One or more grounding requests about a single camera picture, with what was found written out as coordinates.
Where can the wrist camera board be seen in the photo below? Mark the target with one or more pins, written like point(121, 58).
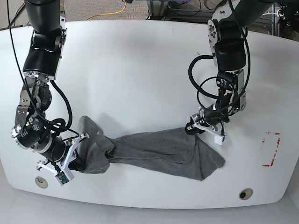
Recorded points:
point(61, 178)
point(225, 138)

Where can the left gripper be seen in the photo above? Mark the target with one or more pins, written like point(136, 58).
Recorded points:
point(211, 122)

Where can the right table grommet hole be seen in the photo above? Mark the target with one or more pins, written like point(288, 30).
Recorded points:
point(246, 194)

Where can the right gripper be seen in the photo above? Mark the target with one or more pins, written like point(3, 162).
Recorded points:
point(61, 156)

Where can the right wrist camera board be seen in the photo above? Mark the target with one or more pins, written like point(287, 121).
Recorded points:
point(61, 178)

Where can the red tape marking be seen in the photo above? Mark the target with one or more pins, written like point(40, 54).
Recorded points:
point(269, 149)

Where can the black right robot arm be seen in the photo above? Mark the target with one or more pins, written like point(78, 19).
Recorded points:
point(32, 130)

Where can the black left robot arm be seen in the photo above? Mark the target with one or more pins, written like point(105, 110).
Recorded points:
point(227, 35)

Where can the table grommet hole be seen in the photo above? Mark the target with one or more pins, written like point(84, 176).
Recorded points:
point(246, 194)
point(41, 182)

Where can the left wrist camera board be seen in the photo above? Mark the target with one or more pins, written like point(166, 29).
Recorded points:
point(225, 138)

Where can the left table grommet hole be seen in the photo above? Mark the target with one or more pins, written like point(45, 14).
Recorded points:
point(41, 182)

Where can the aluminium frame post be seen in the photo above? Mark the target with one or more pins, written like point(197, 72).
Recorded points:
point(157, 9)

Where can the grey t-shirt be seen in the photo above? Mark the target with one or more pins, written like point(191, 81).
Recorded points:
point(170, 151)

